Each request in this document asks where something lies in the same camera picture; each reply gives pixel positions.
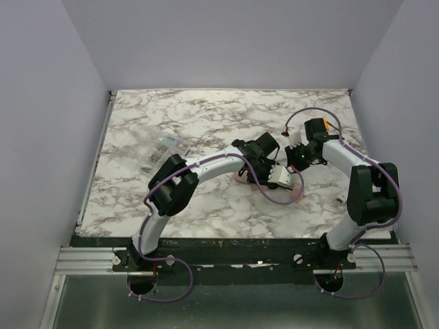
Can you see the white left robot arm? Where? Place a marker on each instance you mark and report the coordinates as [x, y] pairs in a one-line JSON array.
[[173, 186]]

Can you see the aluminium frame rail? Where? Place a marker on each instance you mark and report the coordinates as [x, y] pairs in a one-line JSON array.
[[58, 280]]

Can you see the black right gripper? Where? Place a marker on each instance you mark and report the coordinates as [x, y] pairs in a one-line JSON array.
[[295, 159]]

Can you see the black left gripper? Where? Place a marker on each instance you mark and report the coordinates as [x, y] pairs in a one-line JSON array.
[[263, 172]]

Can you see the yellow tape measure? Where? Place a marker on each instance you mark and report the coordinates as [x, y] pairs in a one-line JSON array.
[[329, 126]]

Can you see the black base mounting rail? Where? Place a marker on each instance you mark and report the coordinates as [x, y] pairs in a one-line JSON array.
[[233, 261]]

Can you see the clear bag of screws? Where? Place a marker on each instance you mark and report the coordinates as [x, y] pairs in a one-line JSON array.
[[164, 146]]

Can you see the pink folding umbrella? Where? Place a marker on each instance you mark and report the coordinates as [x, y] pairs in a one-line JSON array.
[[296, 192]]

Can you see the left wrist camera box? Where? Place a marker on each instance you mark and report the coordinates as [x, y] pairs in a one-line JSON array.
[[281, 176]]

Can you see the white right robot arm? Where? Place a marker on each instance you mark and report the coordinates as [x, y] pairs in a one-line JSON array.
[[373, 200]]

